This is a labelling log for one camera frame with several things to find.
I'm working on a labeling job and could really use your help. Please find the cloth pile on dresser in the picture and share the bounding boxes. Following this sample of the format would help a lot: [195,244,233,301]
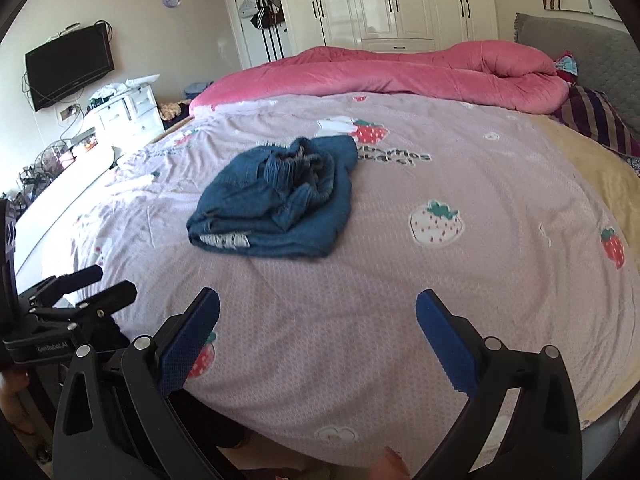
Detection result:
[87,85,118,111]

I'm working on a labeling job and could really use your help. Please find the white curved desk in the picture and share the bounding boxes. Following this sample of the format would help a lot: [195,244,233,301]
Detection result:
[15,142,116,281]

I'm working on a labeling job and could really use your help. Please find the black white hanging bag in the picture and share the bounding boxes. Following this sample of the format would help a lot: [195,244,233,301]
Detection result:
[250,0,273,31]

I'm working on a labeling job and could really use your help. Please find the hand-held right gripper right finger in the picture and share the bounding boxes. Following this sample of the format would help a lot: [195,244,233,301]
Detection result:
[415,289,583,480]

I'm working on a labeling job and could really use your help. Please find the black wall television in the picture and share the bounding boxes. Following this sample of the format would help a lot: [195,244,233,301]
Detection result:
[25,22,116,112]

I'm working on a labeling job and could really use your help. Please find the pink quilt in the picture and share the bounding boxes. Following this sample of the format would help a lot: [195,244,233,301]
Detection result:
[189,39,571,115]

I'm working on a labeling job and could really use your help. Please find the blue denim pants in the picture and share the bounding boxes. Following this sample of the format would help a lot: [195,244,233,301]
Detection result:
[186,135,360,259]

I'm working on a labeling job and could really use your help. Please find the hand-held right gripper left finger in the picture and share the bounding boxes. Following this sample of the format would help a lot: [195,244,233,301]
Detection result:
[52,287,236,480]

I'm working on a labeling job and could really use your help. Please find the white wardrobe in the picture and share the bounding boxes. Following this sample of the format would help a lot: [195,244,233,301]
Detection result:
[195,0,501,58]

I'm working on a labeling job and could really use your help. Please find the purple striped pillow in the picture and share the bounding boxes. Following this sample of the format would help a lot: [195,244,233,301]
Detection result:
[550,85,640,158]

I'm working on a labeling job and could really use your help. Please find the person's left hand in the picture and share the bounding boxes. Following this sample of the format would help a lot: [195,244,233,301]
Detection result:
[0,369,36,436]

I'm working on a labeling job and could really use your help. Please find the desk clutter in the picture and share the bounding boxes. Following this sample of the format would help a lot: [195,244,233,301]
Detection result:
[0,167,41,211]

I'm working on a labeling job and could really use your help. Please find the white door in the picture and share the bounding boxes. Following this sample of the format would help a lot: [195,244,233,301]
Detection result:
[222,0,293,71]

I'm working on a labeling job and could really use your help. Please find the blue cloth pile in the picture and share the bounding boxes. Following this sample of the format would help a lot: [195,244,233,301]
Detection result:
[182,81,215,102]

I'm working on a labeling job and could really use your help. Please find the brown floral cloth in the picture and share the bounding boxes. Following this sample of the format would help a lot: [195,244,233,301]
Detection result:
[159,101,192,122]

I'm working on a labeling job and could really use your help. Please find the person's bare leg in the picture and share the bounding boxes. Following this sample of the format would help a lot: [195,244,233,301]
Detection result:
[369,447,412,480]

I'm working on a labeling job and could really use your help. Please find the yellow blanket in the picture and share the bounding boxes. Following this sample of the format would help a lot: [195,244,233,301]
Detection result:
[530,112,640,281]

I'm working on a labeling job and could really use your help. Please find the white dresser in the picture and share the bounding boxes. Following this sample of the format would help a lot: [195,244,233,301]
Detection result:
[82,74,166,161]

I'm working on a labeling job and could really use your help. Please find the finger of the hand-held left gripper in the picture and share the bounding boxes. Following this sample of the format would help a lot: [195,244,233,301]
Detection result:
[20,265,104,306]
[30,281,138,328]

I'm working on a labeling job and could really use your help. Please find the grey padded headboard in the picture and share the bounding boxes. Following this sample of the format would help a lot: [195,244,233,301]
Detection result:
[514,12,640,141]

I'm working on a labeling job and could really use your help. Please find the wire desk fan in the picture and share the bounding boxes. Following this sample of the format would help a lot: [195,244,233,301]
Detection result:
[37,141,71,173]

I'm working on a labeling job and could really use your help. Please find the teal red patterned cloth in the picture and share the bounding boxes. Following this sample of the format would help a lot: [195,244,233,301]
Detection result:
[554,50,580,85]

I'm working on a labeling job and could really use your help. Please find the pink strawberry print bedsheet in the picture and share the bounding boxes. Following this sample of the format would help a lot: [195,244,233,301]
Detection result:
[70,91,640,471]

